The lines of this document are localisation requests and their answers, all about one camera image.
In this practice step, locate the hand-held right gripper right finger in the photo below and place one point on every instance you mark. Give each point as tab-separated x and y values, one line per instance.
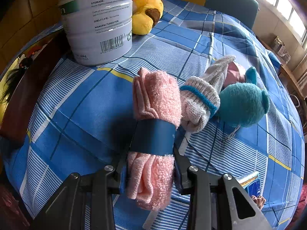
182	179

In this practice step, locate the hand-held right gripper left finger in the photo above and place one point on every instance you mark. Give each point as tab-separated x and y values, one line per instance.
123	182

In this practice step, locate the blue tissue packet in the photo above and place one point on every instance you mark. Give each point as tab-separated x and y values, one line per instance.
250	184

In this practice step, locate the white knitted sock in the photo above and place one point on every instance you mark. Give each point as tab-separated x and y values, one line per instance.
199	95

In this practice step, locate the pink towel with blue band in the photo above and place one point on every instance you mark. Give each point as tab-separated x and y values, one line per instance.
156	95

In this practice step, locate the teal and pink plush toy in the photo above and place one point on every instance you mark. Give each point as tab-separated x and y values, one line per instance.
242	105

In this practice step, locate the black wig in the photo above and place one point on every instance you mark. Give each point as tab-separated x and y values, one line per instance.
10	83

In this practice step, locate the pink patterned cloth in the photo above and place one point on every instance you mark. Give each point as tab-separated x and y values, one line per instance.
9	203

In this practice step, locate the wooden desk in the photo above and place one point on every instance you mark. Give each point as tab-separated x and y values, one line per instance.
292	81

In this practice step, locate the white powder can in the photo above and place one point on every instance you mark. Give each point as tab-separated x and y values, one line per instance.
96	28

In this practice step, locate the clear containers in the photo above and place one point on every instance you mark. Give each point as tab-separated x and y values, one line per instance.
279	46

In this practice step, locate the yellow plush giraffe toy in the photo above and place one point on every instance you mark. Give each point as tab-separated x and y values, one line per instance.
146	16

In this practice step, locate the yellow and blue headboard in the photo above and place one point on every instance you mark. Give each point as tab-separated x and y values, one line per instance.
230	2

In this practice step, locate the window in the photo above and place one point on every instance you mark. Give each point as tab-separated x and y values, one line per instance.
283	2

